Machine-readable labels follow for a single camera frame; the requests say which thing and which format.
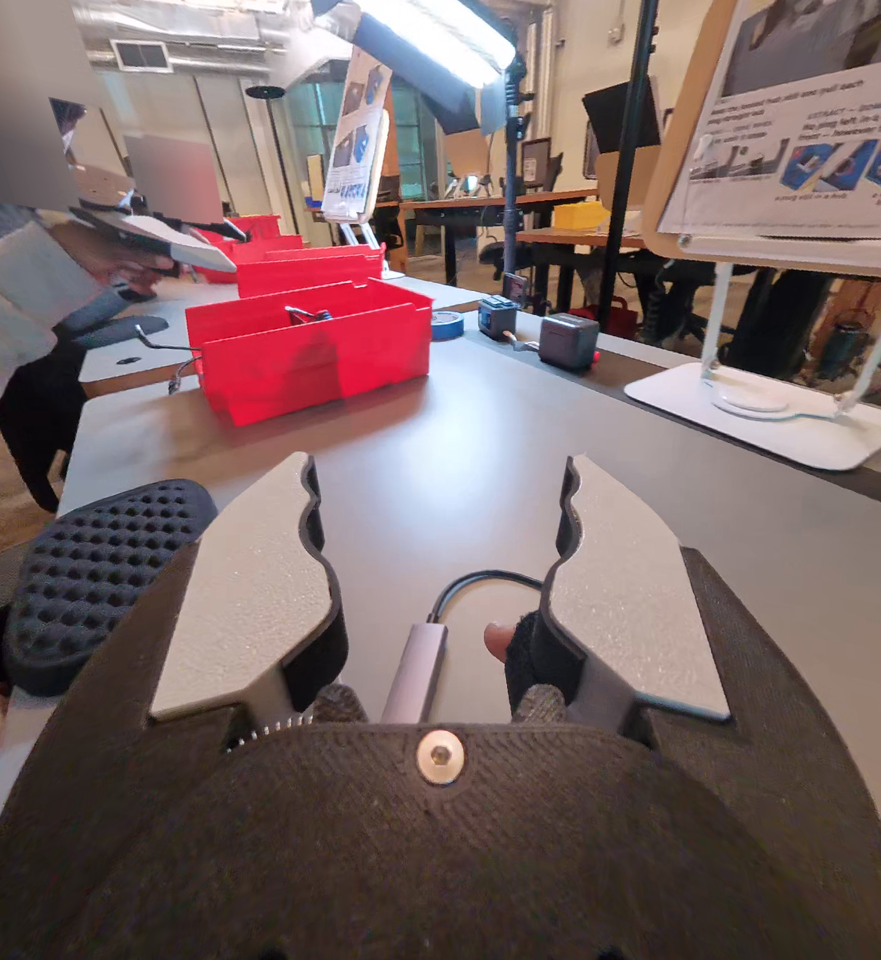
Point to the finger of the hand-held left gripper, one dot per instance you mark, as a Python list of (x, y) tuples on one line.
[(215, 231), (178, 244)]

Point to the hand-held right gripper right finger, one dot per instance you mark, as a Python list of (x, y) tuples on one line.
[(628, 600)]

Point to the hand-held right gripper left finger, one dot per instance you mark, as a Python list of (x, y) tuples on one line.
[(253, 600)]

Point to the red divided plastic bin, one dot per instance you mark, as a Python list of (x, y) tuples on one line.
[(320, 367)]

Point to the person's left forearm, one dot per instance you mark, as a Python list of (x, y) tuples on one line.
[(13, 315)]

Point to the person's left hand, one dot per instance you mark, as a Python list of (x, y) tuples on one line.
[(103, 259)]

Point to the person's right hand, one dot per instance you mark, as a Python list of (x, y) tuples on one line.
[(497, 643)]

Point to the black pole with round disc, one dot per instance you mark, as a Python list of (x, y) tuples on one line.
[(628, 150), (266, 91)]

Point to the black honeycomb cushion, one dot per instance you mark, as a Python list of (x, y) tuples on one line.
[(103, 577)]

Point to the blue tape roll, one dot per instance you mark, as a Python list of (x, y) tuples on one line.
[(452, 330)]

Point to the wooden top desk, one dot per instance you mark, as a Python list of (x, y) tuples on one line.
[(583, 236), (485, 201)]

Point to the red plastic tub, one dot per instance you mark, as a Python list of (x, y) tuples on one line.
[(605, 319)]

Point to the grey charger cube blue face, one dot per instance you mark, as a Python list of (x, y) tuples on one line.
[(497, 319)]

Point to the led light panel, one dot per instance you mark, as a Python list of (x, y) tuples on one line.
[(440, 37)]

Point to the grey light stand tripod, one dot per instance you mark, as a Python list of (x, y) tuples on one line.
[(514, 187)]

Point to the small black screen gadget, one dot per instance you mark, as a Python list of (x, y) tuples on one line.
[(515, 286)]

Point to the yellow plastic bin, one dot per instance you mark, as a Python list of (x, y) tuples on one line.
[(579, 216)]

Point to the black square panel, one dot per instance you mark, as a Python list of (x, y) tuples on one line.
[(620, 112)]

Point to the wall air vent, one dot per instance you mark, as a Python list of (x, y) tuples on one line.
[(140, 56)]

